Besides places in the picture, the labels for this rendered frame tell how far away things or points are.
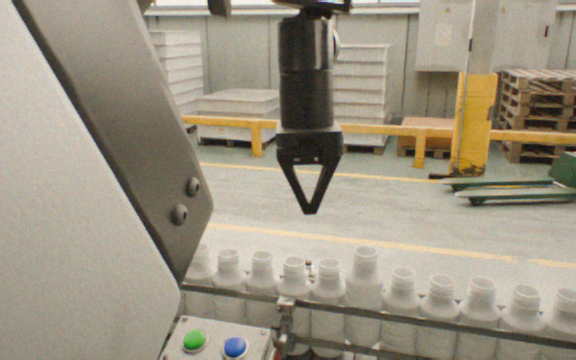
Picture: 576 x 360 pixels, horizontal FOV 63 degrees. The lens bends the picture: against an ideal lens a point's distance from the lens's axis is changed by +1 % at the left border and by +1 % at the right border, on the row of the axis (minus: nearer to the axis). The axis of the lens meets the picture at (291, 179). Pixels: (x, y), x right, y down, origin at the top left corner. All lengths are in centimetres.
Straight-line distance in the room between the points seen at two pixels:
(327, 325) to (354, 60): 536
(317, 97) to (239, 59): 778
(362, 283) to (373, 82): 535
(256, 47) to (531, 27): 407
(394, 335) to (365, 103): 535
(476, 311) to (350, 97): 541
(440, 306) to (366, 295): 11
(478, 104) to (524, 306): 448
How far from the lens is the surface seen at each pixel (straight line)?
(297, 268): 77
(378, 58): 600
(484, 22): 530
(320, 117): 47
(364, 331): 79
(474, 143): 526
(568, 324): 80
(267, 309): 82
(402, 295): 77
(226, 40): 831
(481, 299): 77
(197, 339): 70
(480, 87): 517
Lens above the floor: 153
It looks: 18 degrees down
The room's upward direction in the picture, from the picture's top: straight up
